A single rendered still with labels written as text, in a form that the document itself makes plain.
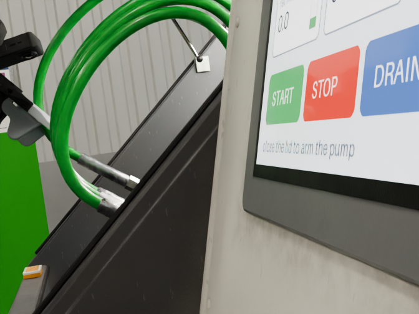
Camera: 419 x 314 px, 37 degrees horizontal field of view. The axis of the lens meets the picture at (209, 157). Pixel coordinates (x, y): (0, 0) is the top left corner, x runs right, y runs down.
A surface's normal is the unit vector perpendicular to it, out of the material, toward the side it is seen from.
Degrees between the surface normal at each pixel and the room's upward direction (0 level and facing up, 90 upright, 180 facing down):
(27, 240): 90
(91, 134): 90
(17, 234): 90
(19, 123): 76
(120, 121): 90
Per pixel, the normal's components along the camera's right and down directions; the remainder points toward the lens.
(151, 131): 0.20, 0.03
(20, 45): -0.06, -0.14
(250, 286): -0.97, -0.10
